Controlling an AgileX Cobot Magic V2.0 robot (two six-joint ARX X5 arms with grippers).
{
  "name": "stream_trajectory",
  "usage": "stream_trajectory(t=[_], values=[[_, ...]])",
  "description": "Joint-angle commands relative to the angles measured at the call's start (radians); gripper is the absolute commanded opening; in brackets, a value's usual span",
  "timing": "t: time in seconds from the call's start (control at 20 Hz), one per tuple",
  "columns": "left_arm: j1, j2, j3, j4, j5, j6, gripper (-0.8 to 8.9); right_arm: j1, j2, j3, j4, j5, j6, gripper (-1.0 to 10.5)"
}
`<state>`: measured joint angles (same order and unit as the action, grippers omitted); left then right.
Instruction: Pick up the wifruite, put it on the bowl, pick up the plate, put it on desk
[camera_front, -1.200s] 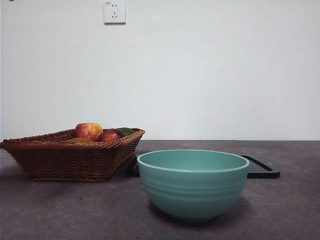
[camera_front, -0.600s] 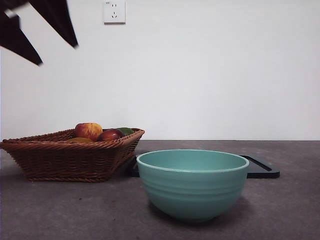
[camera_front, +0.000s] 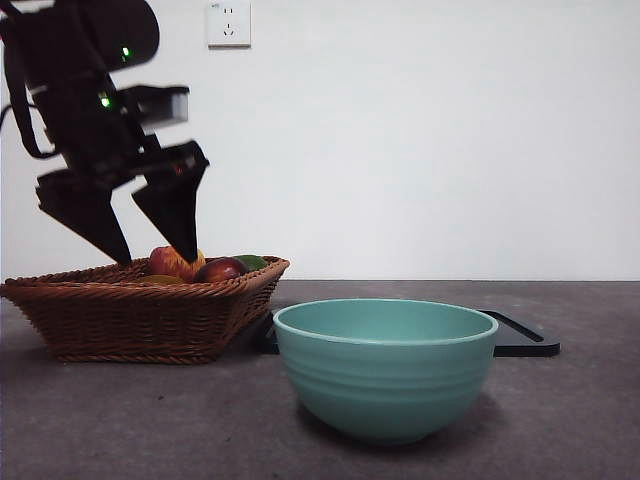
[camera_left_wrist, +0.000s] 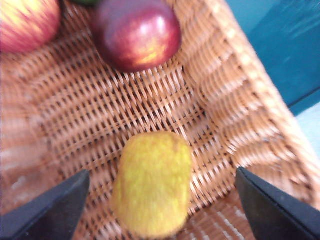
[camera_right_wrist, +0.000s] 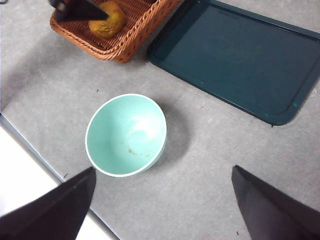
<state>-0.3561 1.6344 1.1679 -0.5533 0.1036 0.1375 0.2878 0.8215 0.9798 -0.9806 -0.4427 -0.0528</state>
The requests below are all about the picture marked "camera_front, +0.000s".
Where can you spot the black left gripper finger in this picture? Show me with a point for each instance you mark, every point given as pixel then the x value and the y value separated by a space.
pixel 177 210
pixel 85 210

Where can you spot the brown kiwi fruit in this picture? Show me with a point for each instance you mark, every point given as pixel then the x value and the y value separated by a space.
pixel 162 280

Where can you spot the teal ribbed bowl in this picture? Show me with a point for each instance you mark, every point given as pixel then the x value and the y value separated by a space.
pixel 385 385

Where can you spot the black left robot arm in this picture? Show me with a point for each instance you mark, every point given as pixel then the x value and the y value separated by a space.
pixel 75 75

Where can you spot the red and yellow apple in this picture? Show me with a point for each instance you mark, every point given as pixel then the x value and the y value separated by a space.
pixel 162 262

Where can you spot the dark red apple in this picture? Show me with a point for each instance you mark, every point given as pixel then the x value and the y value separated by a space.
pixel 222 272

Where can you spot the green fruit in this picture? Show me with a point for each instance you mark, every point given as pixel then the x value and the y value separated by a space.
pixel 255 262

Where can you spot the brown wicker basket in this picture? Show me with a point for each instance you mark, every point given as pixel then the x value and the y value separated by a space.
pixel 125 320

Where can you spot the black rectangular tray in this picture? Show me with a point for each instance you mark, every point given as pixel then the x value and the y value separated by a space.
pixel 525 342

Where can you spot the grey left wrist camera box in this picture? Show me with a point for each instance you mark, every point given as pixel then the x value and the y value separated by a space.
pixel 170 107

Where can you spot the white wall power socket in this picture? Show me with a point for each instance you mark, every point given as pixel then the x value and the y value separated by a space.
pixel 229 35

